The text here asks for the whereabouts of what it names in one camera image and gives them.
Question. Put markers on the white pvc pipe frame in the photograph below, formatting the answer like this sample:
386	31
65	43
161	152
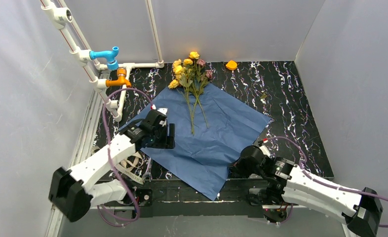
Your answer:
114	96

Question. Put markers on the silver open-end wrench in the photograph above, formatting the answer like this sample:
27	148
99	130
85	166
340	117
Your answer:
147	175

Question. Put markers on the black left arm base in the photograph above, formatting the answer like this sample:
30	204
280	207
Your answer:
126	211

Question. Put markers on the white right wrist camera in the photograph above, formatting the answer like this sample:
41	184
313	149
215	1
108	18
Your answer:
265	150

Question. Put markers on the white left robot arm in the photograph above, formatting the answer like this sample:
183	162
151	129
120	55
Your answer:
75	190

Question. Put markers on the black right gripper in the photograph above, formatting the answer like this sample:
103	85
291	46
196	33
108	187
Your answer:
241	162

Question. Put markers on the cream printed ribbon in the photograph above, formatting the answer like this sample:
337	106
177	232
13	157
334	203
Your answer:
128	166

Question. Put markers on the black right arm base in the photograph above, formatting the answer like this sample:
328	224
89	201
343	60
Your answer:
276	211

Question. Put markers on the orange plastic tap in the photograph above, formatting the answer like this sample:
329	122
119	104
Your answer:
121	80

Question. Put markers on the blue plastic tap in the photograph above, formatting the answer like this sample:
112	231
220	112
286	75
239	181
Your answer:
108	55

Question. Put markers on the blue wrapping paper sheet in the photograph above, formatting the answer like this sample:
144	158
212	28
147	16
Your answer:
206	144

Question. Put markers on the yellow fake flower bunch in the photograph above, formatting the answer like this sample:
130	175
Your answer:
184	73

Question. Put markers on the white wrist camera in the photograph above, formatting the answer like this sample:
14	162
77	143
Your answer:
265	150
162	112

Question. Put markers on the aluminium extrusion frame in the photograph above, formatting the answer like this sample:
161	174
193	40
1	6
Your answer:
81	152

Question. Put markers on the brown pink fake flower bunch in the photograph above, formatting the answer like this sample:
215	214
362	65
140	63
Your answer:
203	78

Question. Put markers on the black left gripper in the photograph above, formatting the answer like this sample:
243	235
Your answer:
165	137

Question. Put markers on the orange plastic piece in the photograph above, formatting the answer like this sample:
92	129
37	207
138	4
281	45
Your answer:
231	65

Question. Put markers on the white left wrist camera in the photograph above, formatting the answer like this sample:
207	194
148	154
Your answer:
162	112

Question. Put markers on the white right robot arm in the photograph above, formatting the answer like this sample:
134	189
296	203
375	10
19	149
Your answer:
360	211

